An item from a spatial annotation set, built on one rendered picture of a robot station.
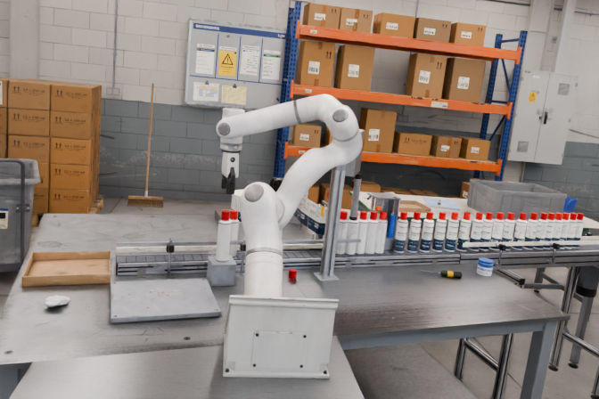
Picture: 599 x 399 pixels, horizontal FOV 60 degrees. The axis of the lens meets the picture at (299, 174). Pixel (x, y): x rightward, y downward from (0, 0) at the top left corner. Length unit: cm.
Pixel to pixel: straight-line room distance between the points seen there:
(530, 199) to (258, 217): 288
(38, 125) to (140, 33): 193
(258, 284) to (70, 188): 407
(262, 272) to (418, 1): 587
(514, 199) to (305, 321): 286
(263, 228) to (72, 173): 396
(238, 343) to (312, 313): 22
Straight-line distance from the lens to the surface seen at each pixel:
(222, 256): 210
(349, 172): 218
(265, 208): 165
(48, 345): 175
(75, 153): 544
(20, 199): 407
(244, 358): 154
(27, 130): 549
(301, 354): 155
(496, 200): 407
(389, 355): 307
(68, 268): 229
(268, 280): 161
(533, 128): 752
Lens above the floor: 166
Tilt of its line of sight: 10 degrees down
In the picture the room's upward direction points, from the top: 6 degrees clockwise
